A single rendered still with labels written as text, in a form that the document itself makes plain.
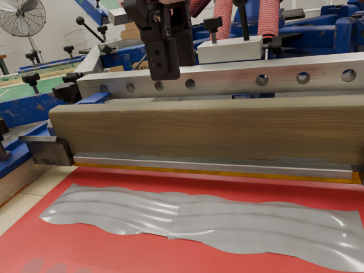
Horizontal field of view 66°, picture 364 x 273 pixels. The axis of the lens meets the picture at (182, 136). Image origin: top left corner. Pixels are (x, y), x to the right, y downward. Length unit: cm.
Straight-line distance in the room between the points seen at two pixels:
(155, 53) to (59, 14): 559
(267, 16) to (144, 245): 63
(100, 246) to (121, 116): 15
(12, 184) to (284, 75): 46
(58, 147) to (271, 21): 57
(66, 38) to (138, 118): 555
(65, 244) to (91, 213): 4
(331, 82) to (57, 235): 47
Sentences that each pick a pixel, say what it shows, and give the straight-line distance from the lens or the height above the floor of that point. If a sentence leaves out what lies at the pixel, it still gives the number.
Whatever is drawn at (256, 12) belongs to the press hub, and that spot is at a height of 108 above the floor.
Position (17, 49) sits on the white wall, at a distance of 516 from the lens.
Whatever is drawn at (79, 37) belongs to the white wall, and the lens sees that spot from 569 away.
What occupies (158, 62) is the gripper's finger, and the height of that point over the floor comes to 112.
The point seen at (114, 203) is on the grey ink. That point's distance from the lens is 36.
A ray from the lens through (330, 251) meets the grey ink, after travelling 29.
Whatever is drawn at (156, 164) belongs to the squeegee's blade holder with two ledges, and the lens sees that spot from 35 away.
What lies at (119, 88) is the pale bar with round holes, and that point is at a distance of 63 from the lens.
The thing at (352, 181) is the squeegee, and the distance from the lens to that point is 36.
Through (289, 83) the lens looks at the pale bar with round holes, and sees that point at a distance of 53.
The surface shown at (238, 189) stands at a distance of 35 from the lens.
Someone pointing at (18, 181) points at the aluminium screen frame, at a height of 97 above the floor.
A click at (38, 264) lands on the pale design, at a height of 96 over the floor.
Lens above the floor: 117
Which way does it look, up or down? 26 degrees down
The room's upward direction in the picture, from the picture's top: 10 degrees counter-clockwise
